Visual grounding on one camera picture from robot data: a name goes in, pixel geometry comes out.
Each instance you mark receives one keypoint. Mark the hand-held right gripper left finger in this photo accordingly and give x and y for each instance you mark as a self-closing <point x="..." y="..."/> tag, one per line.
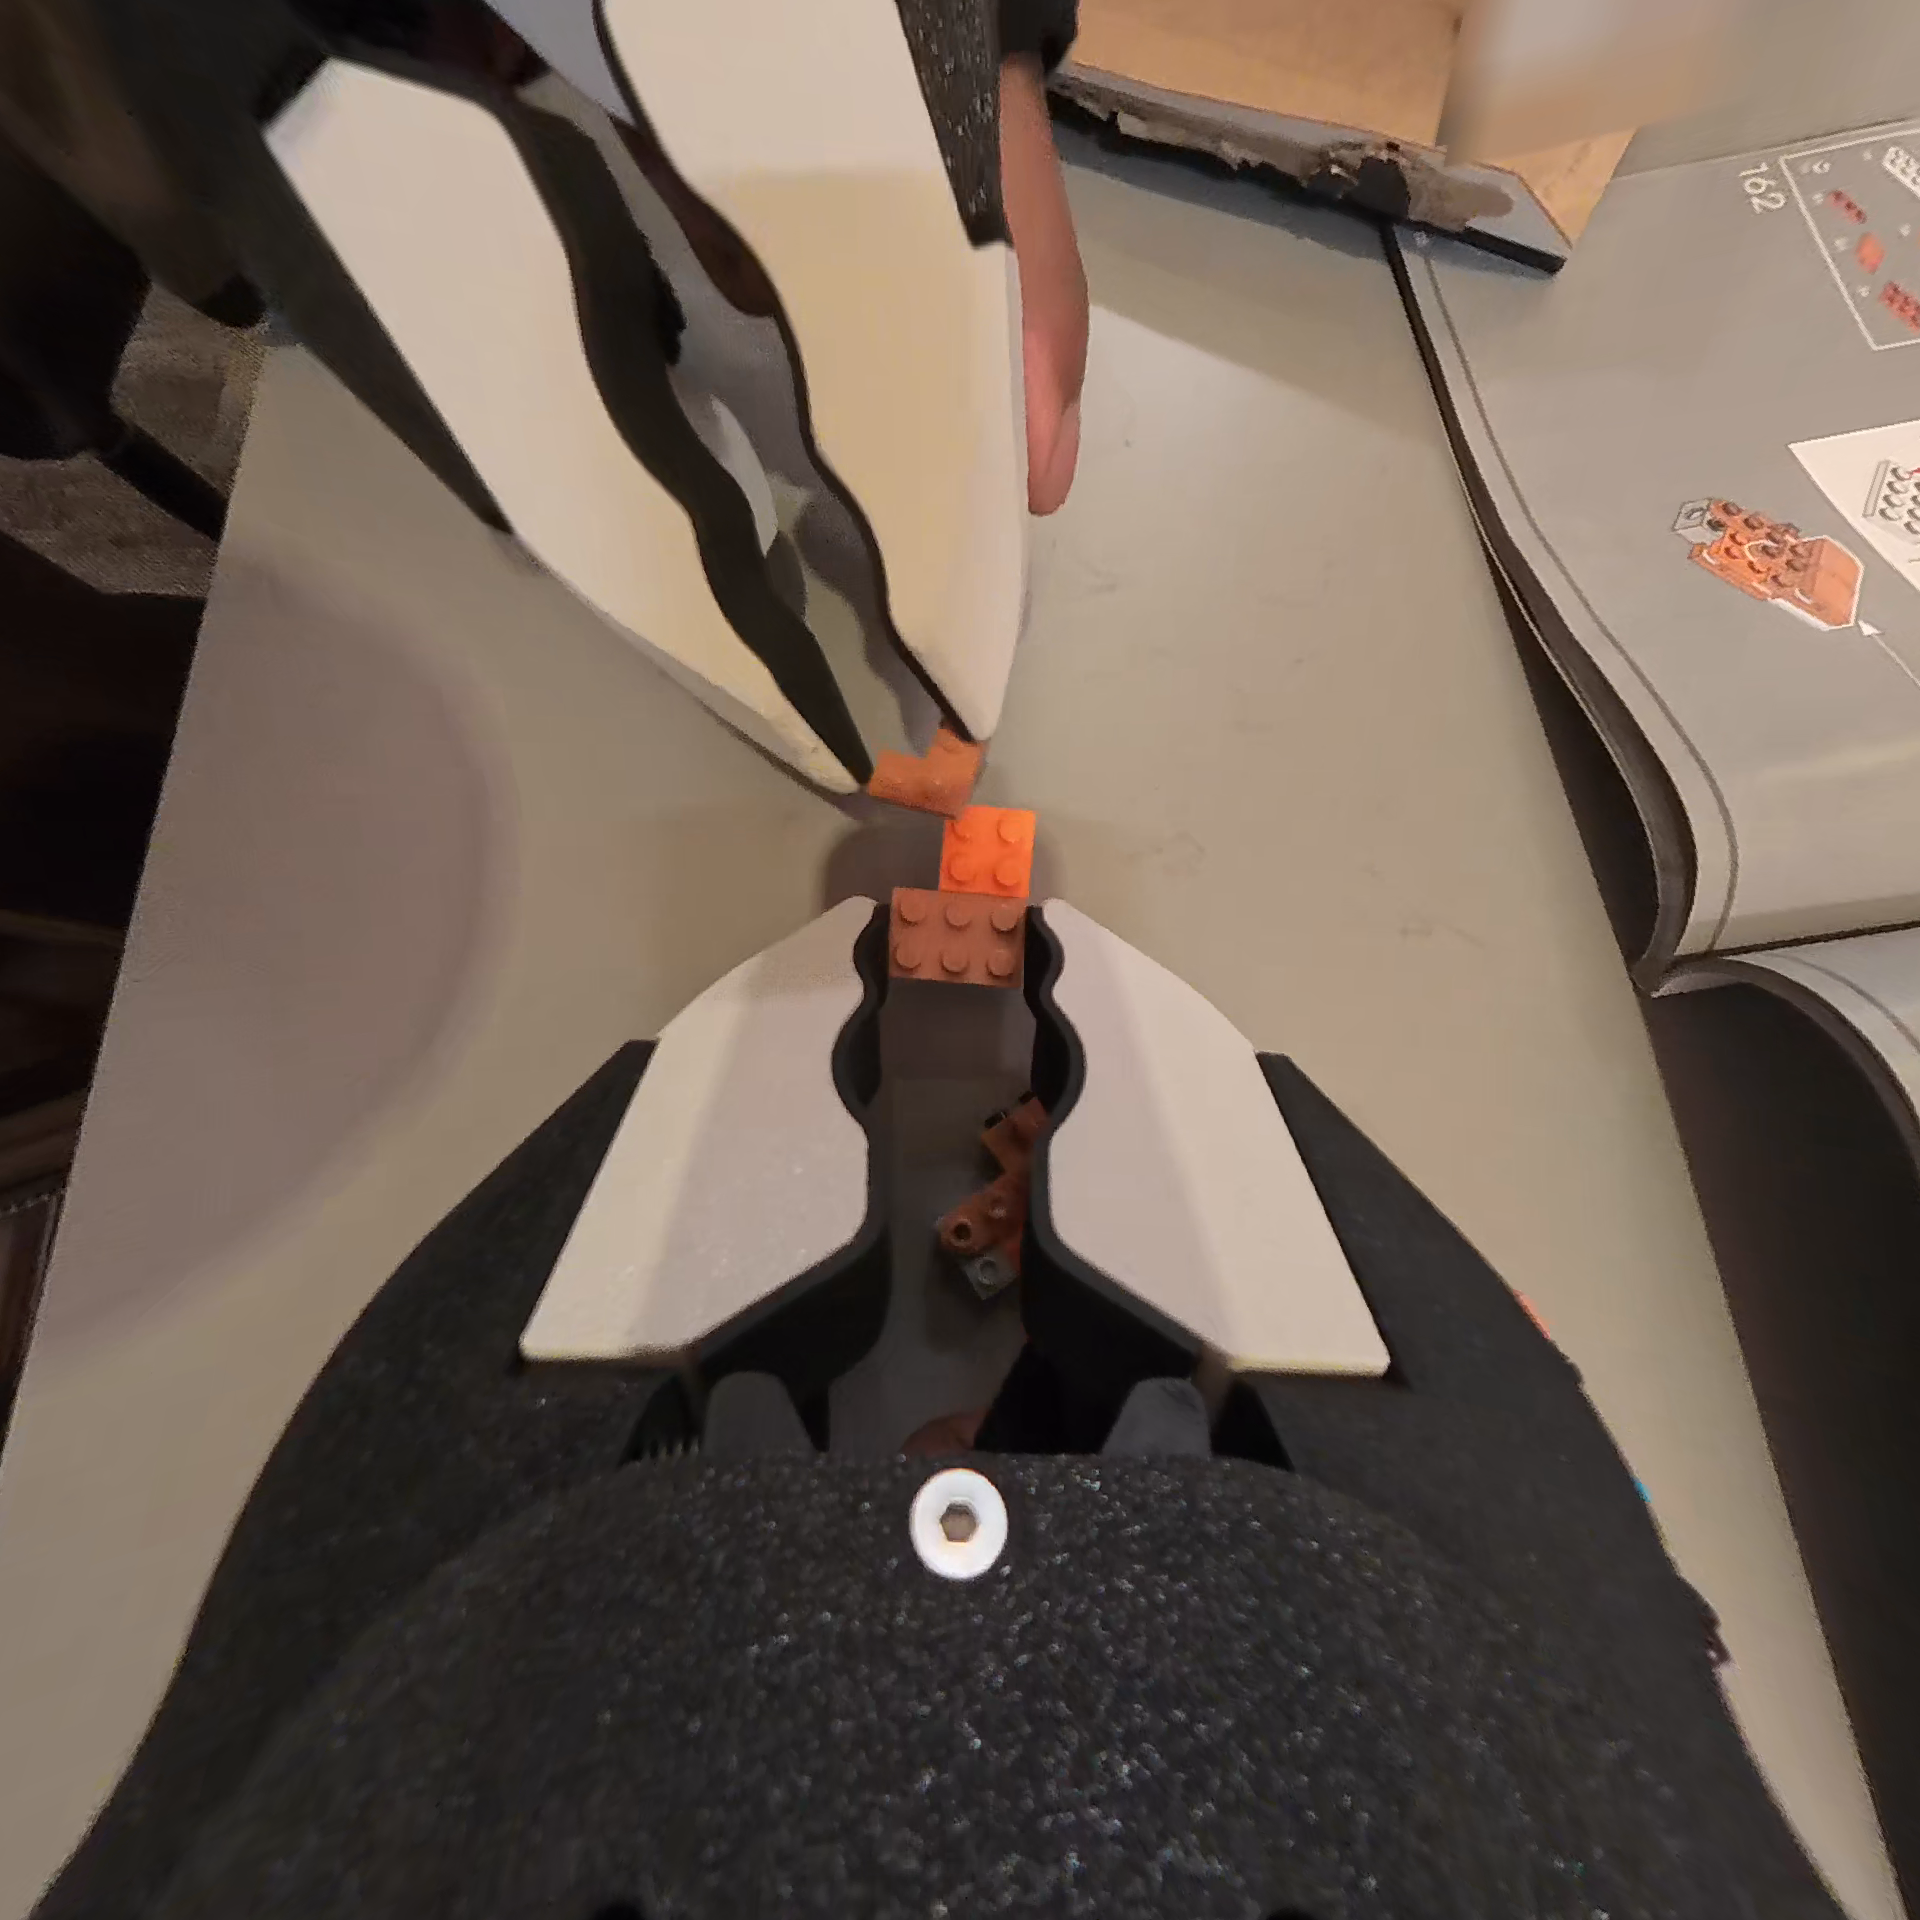
<point x="708" y="1186"/>

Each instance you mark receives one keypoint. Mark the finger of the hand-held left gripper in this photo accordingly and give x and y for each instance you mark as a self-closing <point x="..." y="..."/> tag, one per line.
<point x="837" y="227"/>
<point x="449" y="300"/>

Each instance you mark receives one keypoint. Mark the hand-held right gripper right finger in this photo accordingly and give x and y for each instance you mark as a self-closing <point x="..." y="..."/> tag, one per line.
<point x="1202" y="1186"/>

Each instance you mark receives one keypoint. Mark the small brown brick assembly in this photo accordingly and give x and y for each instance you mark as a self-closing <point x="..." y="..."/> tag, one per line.
<point x="990" y="1217"/>

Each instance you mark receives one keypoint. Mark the small brick plate stack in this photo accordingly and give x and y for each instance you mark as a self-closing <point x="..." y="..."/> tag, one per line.
<point x="960" y="940"/>

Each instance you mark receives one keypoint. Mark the angled brown brick plate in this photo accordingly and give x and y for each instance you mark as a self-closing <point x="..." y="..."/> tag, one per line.
<point x="914" y="778"/>

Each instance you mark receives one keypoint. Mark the person's left hand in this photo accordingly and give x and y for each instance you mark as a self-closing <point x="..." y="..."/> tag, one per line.
<point x="1053" y="343"/>

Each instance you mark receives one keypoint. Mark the cardboard box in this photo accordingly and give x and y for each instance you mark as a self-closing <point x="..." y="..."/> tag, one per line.
<point x="1247" y="53"/>

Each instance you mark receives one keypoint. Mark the grey building instruction booklet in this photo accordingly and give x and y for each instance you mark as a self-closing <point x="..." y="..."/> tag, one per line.
<point x="1651" y="525"/>

